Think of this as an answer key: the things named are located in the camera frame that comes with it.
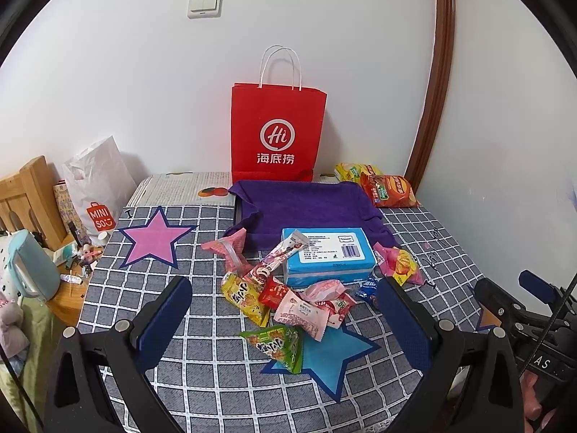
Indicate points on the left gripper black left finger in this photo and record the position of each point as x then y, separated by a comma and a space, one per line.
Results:
77, 398

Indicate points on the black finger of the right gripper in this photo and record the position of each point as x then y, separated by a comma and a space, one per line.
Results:
497, 306
538, 287

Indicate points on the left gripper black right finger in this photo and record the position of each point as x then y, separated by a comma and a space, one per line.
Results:
470, 380

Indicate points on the pink yellow fries packet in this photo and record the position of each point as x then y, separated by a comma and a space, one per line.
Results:
398, 264

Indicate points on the small blue snack packet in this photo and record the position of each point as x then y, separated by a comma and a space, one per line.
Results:
367, 290

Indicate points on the yellow snack packet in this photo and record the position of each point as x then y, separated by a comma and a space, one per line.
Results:
245, 296

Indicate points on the light pink cake packet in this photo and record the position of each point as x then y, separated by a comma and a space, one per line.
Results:
294, 311

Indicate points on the green snack packet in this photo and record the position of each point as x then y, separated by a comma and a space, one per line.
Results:
281, 343

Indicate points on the pink bow-shaped snack packet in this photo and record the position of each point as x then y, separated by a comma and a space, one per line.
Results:
231, 249

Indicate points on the small red snack packet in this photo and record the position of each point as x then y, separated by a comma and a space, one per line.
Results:
273, 293

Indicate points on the long ice-cream print snack packet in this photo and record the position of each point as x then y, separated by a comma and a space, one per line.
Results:
289, 246

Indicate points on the pink strawberry snack packet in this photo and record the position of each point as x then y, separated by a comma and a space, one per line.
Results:
330, 295

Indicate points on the right hand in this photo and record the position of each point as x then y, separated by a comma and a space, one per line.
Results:
531, 406

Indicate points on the light blue kettle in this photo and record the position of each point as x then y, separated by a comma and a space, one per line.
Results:
27, 271

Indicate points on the blue star mat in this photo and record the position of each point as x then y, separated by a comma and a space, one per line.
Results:
327, 360

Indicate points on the pink star mat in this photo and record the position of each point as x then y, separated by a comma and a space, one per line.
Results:
155, 239

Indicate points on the orange chips bag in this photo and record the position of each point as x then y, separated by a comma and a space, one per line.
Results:
388, 191

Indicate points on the grey checkered bed sheet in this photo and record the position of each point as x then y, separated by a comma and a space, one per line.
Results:
209, 378

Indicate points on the blue tissue box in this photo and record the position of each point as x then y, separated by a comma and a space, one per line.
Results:
341, 254

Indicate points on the newspaper print fruit sheet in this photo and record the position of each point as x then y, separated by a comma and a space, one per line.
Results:
216, 188

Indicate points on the white Miniso paper bag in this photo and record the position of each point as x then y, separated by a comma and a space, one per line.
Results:
100, 185

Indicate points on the yellow chips bag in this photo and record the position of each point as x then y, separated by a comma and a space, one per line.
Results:
352, 172

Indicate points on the purple towel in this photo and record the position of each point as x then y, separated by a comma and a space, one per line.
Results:
267, 207

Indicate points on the red paper shopping bag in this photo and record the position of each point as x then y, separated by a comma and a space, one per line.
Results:
276, 129

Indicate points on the brown wooden door frame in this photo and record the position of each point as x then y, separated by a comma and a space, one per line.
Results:
436, 91

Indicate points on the white wall switch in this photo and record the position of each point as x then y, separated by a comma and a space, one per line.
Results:
200, 9

